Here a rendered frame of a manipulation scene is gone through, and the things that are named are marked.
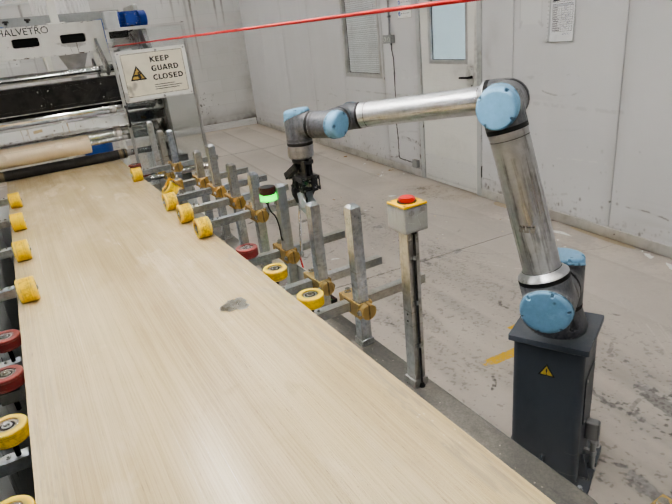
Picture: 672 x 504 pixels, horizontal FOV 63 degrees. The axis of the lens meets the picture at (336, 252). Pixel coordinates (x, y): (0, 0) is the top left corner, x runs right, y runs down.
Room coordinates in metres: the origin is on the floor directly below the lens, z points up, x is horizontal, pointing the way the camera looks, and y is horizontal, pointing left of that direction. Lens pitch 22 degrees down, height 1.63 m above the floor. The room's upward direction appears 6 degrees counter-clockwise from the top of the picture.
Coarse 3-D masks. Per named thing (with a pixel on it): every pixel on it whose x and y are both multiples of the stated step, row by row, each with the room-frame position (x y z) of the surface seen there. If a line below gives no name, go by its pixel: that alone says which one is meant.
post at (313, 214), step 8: (312, 208) 1.68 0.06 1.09; (312, 216) 1.67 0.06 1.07; (320, 216) 1.69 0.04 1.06; (312, 224) 1.67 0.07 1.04; (320, 224) 1.69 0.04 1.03; (312, 232) 1.68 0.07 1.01; (320, 232) 1.68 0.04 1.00; (312, 240) 1.68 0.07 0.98; (320, 240) 1.68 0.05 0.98; (312, 248) 1.69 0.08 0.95; (320, 248) 1.68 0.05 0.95; (312, 256) 1.70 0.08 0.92; (320, 256) 1.68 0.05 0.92; (320, 264) 1.68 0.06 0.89; (320, 272) 1.68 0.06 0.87; (320, 280) 1.67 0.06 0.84; (328, 296) 1.69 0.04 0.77; (328, 304) 1.68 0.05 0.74
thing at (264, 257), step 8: (336, 232) 2.05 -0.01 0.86; (344, 232) 2.06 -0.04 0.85; (304, 240) 2.00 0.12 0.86; (328, 240) 2.03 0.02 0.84; (304, 248) 1.98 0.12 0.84; (256, 256) 1.89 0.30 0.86; (264, 256) 1.90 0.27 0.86; (272, 256) 1.91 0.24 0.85; (280, 256) 1.93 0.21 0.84; (256, 264) 1.88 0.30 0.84
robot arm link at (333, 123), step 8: (312, 112) 1.85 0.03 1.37; (320, 112) 1.84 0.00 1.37; (328, 112) 1.82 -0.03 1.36; (336, 112) 1.81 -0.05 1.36; (344, 112) 1.87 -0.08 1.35; (304, 120) 1.84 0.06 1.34; (312, 120) 1.83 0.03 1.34; (320, 120) 1.81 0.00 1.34; (328, 120) 1.79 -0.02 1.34; (336, 120) 1.79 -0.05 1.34; (344, 120) 1.83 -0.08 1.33; (304, 128) 1.84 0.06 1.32; (312, 128) 1.82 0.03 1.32; (320, 128) 1.81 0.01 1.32; (328, 128) 1.79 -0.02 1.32; (336, 128) 1.79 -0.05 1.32; (344, 128) 1.83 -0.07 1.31; (312, 136) 1.84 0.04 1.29; (320, 136) 1.82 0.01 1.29; (328, 136) 1.80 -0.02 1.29; (336, 136) 1.80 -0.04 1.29
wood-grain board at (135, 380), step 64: (64, 192) 3.09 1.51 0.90; (128, 192) 2.92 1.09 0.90; (64, 256) 2.02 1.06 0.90; (128, 256) 1.94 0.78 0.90; (192, 256) 1.86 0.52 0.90; (64, 320) 1.46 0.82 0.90; (128, 320) 1.41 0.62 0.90; (192, 320) 1.37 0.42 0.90; (256, 320) 1.33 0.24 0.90; (320, 320) 1.29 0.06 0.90; (64, 384) 1.12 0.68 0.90; (128, 384) 1.09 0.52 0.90; (192, 384) 1.06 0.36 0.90; (256, 384) 1.03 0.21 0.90; (320, 384) 1.01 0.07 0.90; (384, 384) 0.98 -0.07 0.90; (64, 448) 0.89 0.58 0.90; (128, 448) 0.87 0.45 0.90; (192, 448) 0.85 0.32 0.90; (256, 448) 0.83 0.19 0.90; (320, 448) 0.81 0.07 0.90; (384, 448) 0.79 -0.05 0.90; (448, 448) 0.77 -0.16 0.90
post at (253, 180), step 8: (248, 176) 2.13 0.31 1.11; (256, 176) 2.13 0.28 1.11; (248, 184) 2.14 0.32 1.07; (256, 184) 2.12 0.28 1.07; (256, 192) 2.12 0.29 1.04; (256, 200) 2.12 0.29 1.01; (256, 208) 2.12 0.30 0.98; (256, 224) 2.13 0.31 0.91; (264, 224) 2.13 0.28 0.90; (264, 232) 2.12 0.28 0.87; (264, 240) 2.12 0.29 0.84; (264, 248) 2.12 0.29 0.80; (264, 264) 2.12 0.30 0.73
